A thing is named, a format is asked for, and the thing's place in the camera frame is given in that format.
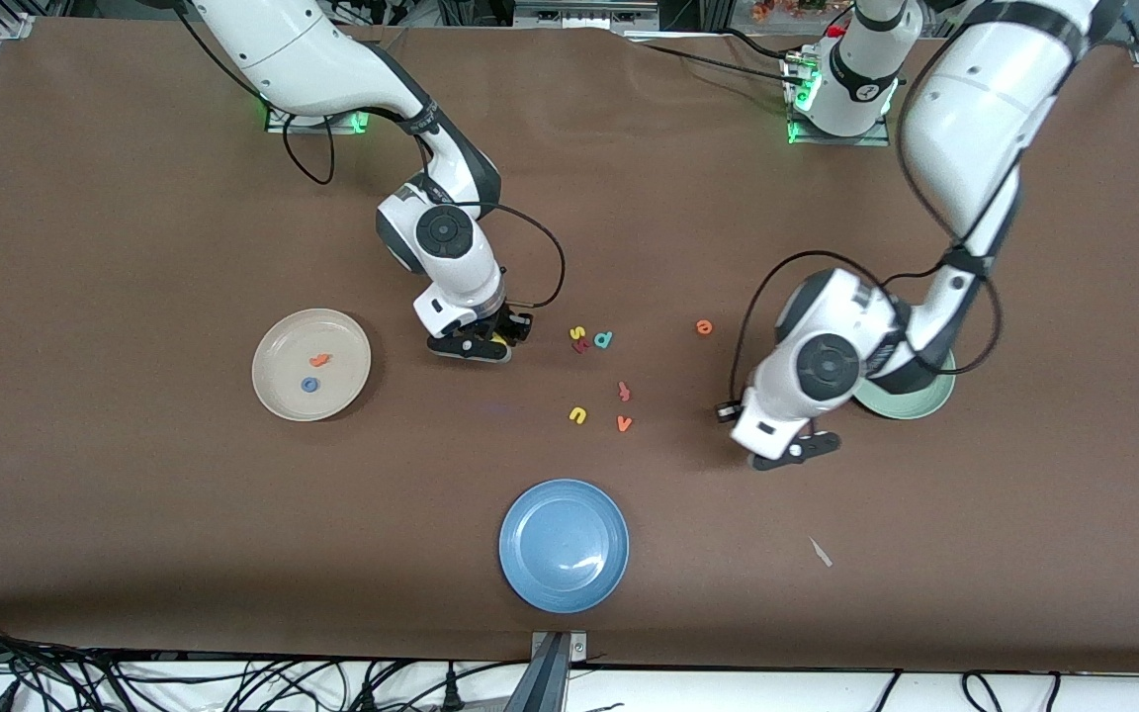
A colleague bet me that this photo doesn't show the green plate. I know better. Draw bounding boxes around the green plate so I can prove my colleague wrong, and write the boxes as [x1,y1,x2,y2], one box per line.
[851,346,957,420]

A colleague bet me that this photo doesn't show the beige brown plate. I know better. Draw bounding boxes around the beige brown plate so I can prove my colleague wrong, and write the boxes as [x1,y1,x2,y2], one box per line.
[251,308,373,423]

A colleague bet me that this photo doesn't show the brown table cover sheet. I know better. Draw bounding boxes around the brown table cover sheet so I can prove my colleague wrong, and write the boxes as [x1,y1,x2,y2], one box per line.
[0,18,1139,673]

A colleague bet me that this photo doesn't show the blue plate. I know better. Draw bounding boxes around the blue plate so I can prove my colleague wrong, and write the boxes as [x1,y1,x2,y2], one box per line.
[497,479,631,615]

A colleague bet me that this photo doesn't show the grey metal box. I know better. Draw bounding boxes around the grey metal box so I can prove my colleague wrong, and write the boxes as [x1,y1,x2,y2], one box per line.
[513,0,659,33]

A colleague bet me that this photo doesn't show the orange leafy object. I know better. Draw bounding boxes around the orange leafy object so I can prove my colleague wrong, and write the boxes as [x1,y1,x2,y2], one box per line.
[752,0,828,23]

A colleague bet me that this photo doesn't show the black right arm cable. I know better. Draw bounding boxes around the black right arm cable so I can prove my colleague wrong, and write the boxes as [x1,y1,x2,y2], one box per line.
[281,124,568,310]

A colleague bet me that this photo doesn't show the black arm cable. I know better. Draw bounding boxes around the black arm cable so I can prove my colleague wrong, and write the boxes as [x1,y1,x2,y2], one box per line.
[281,124,568,310]
[728,59,1004,406]

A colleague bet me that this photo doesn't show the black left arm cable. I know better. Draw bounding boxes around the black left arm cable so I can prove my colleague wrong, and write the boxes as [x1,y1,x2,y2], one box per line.
[728,59,1004,406]

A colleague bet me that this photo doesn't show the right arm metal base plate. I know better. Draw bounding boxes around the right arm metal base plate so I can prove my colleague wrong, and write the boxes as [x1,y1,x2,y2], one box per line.
[266,104,371,134]

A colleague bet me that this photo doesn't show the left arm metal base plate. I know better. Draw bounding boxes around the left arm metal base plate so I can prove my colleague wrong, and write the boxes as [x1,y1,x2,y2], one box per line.
[787,54,892,147]

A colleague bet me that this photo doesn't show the grey metal camera bracket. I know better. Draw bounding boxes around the grey metal camera bracket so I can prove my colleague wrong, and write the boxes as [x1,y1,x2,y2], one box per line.
[518,630,590,712]

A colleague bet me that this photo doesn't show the thin black table cable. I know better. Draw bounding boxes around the thin black table cable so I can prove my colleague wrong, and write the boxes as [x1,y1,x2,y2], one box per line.
[629,28,800,86]

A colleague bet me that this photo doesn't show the looped black floor cable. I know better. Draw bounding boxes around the looped black floor cable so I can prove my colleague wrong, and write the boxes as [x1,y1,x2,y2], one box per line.
[962,670,1061,712]

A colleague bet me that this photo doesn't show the tangled black floor cables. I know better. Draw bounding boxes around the tangled black floor cables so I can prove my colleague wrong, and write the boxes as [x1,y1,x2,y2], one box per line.
[0,613,521,712]

